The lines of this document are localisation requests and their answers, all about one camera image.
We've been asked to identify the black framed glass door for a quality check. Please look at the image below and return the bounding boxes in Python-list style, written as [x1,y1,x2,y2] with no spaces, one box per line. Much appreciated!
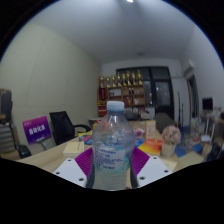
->
[116,66,175,119]

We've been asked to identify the purple sign board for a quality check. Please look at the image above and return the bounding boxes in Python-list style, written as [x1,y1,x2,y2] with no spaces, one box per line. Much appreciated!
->
[22,115,53,145]

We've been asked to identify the black office chair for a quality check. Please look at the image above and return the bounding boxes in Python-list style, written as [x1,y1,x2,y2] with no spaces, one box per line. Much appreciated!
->
[49,110,93,146]

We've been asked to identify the silver ribbed suitcase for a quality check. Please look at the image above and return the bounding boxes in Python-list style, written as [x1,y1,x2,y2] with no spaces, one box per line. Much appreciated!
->
[0,122,17,154]

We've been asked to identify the dark grey suitcase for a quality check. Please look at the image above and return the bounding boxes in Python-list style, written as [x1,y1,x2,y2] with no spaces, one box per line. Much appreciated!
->
[0,88,14,123]

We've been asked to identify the clear plastic water bottle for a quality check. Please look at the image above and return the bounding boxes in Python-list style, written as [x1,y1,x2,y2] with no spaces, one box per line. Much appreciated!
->
[91,100,137,191]

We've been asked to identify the low wooden side table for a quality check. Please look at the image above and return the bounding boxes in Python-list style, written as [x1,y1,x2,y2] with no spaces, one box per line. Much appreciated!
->
[176,151,205,168]

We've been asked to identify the cream thick book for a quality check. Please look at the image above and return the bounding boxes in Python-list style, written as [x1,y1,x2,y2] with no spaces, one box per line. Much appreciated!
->
[62,141,86,157]

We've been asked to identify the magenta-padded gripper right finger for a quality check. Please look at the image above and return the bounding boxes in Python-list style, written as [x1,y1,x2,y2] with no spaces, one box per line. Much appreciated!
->
[129,147,175,189]

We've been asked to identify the pink flowers in white pot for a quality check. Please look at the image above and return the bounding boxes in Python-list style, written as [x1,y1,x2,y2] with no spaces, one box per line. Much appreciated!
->
[161,124,182,158]

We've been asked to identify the white air conditioner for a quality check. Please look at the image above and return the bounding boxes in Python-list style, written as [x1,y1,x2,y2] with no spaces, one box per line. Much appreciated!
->
[181,59,195,79]

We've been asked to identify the small white round table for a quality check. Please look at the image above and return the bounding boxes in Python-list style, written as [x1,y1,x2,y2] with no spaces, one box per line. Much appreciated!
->
[88,116,103,129]

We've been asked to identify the stack of books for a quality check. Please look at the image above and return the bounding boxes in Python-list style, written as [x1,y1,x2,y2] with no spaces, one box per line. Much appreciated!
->
[181,123,204,154]

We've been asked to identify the yellow orange book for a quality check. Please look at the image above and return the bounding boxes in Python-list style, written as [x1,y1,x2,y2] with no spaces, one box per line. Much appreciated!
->
[137,138,164,157]

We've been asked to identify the wooden shelf unit with trophies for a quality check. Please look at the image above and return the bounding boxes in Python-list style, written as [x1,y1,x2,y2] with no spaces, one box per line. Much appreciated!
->
[97,70,147,118]

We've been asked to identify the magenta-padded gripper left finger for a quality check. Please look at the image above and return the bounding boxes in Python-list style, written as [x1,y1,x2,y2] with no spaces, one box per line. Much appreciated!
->
[53,147,95,188]

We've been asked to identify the black computer monitor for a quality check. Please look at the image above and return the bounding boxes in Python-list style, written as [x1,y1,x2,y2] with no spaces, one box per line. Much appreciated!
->
[201,97,214,112]

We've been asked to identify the black tripod stand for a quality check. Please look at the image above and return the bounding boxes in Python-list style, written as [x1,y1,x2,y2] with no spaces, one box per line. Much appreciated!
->
[176,91,186,129]

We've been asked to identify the grey armchair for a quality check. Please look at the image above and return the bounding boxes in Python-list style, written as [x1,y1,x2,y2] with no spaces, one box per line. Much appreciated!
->
[154,112,178,133]

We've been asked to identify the cluttered wooden side desk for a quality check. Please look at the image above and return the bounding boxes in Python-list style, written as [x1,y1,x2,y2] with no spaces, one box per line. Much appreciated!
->
[199,109,224,144]

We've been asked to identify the blue red printed book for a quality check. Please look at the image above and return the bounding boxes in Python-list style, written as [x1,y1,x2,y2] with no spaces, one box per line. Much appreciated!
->
[78,132,94,146]

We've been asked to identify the orange standing card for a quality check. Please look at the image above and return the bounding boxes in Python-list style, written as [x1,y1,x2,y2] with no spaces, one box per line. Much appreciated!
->
[145,119,157,140]

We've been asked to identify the black bag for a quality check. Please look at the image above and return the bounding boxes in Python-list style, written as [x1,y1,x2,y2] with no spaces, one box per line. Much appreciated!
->
[17,143,33,159]

